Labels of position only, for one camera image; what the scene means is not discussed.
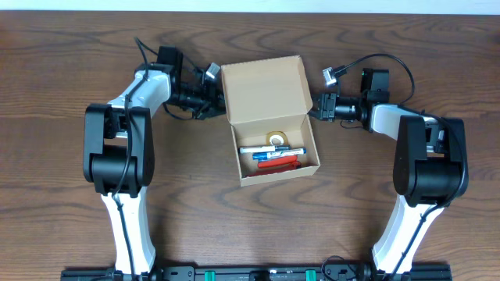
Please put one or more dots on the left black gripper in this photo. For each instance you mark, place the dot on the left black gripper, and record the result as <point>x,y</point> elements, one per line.
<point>212,94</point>

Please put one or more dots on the brown cardboard box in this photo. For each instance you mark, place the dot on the brown cardboard box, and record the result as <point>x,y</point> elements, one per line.
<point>269,96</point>

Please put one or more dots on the yellow tape roll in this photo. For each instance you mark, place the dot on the yellow tape roll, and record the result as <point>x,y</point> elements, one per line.
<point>276,138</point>

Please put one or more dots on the blue marker pen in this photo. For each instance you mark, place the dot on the blue marker pen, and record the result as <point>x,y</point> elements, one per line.
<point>264,156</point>

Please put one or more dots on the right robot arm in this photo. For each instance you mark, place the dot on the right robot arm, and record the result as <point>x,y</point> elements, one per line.
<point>430,168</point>

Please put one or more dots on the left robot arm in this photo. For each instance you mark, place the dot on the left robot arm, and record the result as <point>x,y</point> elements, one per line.
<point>119,156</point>

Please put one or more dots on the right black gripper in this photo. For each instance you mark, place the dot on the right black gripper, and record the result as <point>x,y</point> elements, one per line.
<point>321,98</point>

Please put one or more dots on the black marker pen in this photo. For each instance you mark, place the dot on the black marker pen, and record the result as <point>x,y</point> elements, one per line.
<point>263,149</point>

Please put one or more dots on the red utility knife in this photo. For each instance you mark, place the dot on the red utility knife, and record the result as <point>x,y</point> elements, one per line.
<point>281,169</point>

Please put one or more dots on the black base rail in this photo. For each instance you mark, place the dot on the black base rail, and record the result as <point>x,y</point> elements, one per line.
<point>329,270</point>

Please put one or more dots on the red stapler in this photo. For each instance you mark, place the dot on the red stapler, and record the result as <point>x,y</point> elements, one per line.
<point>275,162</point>

